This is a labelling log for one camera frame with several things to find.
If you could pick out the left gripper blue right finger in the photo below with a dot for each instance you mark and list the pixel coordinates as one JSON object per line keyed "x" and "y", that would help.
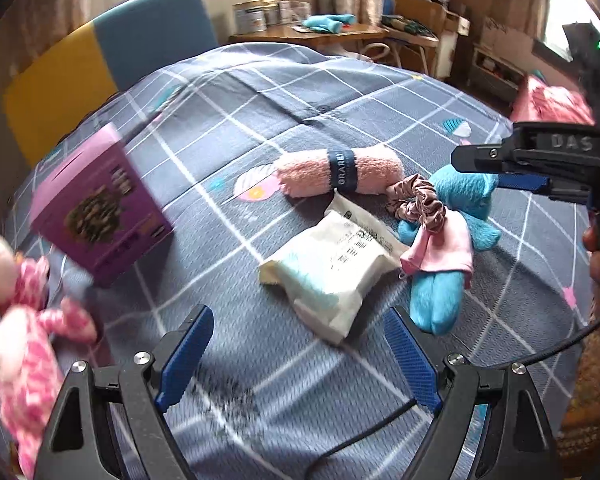
{"x": 419, "y": 358}

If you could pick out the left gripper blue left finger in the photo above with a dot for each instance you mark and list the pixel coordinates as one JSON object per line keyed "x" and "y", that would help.
{"x": 177, "y": 355}

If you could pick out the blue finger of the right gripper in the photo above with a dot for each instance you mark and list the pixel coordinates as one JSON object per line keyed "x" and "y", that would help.
{"x": 531, "y": 183}

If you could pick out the white wet wipes pack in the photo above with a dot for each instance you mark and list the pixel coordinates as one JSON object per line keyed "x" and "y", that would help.
{"x": 327, "y": 270}

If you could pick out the purple cardboard box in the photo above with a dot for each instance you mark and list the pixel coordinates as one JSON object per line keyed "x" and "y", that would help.
{"x": 95, "y": 208}

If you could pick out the pink bedding pile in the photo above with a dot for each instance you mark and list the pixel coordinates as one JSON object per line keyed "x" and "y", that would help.
{"x": 538, "y": 102}

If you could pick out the blue plush toy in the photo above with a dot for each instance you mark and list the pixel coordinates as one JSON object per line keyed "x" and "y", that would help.
{"x": 436, "y": 297}

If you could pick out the pink cloth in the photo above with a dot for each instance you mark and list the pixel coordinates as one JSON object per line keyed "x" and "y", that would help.
{"x": 444, "y": 251}

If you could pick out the grey checked bed quilt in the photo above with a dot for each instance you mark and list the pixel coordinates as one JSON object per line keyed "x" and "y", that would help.
{"x": 269, "y": 397}

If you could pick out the mauve satin scrunchie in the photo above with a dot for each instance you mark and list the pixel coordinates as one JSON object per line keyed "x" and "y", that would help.
{"x": 414, "y": 199}

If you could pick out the large pink giraffe plush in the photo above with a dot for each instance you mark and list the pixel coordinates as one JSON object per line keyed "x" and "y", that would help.
{"x": 30, "y": 377}

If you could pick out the pink rolled towel with band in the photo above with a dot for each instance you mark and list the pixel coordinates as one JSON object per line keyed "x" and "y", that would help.
{"x": 366, "y": 171}

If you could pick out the small pink giraffe plush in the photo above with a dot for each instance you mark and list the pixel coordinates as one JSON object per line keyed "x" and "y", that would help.
{"x": 23, "y": 281}

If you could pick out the teal plush on desk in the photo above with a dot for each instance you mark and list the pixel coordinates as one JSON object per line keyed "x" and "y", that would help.
{"x": 329, "y": 23}

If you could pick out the wooden desk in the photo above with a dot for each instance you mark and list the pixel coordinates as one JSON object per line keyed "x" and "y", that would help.
{"x": 288, "y": 35}

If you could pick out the yellow blue grey headboard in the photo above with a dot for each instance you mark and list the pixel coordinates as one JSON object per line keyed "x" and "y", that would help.
{"x": 103, "y": 57}

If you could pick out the metal tin can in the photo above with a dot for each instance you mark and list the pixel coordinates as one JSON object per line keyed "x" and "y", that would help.
{"x": 249, "y": 17}

